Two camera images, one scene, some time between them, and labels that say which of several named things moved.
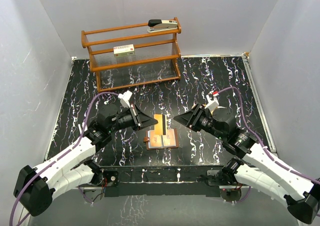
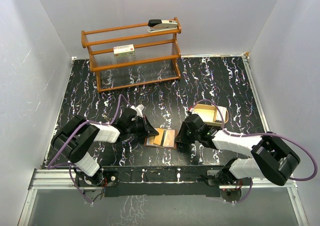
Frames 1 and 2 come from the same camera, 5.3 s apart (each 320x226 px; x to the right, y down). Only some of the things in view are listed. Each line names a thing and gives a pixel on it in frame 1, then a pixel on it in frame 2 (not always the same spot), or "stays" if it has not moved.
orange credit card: [169, 139] stays
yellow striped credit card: [161, 127] -> [157, 139]
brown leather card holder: [157, 141] stays
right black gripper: [190, 118] -> [181, 137]
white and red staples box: [124, 50] stays
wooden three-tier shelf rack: [128, 57] stays
